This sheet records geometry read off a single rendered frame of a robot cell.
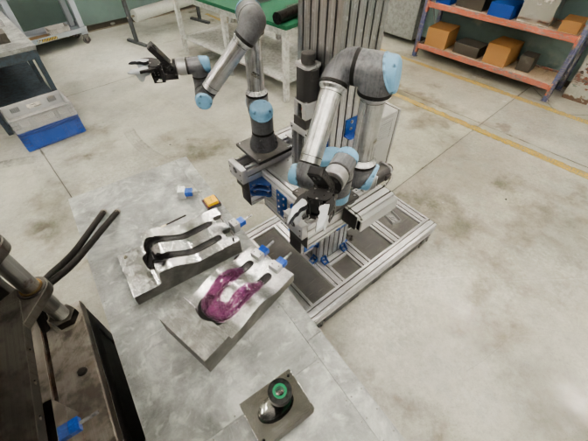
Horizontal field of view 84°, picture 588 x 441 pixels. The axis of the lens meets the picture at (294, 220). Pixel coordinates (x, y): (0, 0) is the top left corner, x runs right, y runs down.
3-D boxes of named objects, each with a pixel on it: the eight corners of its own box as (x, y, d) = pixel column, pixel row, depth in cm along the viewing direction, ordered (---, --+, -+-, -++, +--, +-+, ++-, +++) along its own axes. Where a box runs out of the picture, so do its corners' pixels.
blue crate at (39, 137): (75, 117, 394) (66, 101, 378) (87, 131, 374) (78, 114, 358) (18, 136, 367) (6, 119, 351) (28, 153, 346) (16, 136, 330)
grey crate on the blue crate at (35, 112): (66, 101, 379) (59, 88, 368) (79, 115, 358) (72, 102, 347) (6, 120, 351) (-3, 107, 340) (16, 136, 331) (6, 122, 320)
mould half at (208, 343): (251, 252, 159) (249, 238, 151) (293, 281, 148) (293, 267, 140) (166, 330, 132) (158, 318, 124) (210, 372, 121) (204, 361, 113)
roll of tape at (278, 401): (286, 410, 107) (286, 408, 104) (264, 402, 108) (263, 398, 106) (295, 386, 112) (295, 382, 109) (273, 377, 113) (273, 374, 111)
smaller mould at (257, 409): (289, 374, 121) (289, 368, 116) (313, 412, 112) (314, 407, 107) (241, 409, 113) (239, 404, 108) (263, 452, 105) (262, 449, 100)
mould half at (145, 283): (218, 219, 173) (213, 200, 163) (241, 251, 159) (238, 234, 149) (122, 263, 154) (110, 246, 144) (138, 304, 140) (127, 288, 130)
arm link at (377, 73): (344, 171, 147) (363, 40, 106) (376, 181, 142) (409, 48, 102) (334, 188, 139) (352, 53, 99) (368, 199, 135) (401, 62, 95)
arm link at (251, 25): (276, 25, 133) (210, 116, 154) (270, 17, 140) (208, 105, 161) (253, 4, 126) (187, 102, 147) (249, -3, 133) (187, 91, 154)
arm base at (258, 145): (267, 134, 185) (266, 118, 178) (283, 146, 177) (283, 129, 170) (244, 143, 179) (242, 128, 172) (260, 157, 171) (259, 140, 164)
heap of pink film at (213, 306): (238, 264, 147) (235, 254, 141) (268, 285, 139) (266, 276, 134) (192, 306, 133) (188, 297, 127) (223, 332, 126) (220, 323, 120)
